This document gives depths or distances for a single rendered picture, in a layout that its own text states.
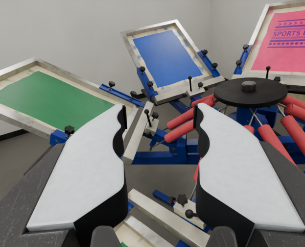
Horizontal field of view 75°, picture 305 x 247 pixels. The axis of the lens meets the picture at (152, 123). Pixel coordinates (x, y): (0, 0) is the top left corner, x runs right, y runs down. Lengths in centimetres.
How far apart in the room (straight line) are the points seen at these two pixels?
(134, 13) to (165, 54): 234
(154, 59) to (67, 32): 242
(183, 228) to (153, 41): 159
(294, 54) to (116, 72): 309
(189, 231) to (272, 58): 144
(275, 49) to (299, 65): 24
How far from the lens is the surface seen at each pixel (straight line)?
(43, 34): 401
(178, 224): 81
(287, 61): 182
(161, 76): 167
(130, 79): 423
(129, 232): 93
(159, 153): 126
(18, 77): 144
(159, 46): 193
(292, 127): 101
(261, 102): 92
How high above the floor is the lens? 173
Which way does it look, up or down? 31 degrees down
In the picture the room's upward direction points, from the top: 11 degrees counter-clockwise
